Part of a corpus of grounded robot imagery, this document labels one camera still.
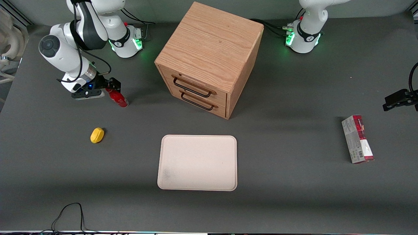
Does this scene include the red coke bottle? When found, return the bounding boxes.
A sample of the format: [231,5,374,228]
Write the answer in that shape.
[106,87,130,108]

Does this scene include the beige plastic tray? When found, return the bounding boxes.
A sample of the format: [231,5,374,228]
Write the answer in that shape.
[157,135,238,192]

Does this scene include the yellow lemon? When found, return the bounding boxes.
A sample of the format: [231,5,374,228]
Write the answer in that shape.
[90,127,105,144]

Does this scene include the red and grey carton box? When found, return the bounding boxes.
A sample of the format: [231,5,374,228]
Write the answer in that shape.
[341,115,375,164]

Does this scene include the white equipment beside table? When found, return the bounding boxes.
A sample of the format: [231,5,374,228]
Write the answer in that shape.
[0,8,29,84]

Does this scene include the wooden drawer cabinet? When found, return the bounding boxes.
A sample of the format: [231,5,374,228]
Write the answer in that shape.
[154,1,265,120]

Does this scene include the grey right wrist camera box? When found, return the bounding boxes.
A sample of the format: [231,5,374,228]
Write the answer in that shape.
[72,89,105,101]

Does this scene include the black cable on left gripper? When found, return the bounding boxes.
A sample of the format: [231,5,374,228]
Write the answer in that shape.
[409,62,418,95]

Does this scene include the black cable along right arm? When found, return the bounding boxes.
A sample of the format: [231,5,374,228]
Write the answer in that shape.
[56,0,112,83]

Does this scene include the black cables at right arm base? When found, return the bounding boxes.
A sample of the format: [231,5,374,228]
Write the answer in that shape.
[121,8,156,40]

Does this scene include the black cables at arm base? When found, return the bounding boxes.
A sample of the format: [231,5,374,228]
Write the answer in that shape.
[249,18,294,37]
[121,8,156,40]

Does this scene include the black wire drawer handle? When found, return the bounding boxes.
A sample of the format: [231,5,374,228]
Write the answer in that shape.
[180,91,216,111]
[172,75,213,98]

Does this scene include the aluminium frame profile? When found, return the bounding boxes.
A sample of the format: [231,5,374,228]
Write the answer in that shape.
[0,0,34,26]

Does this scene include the black cable at table edge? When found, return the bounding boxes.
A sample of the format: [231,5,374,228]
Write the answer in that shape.
[39,202,98,234]

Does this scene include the black cables at left arm base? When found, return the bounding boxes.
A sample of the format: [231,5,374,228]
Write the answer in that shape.
[249,18,294,37]

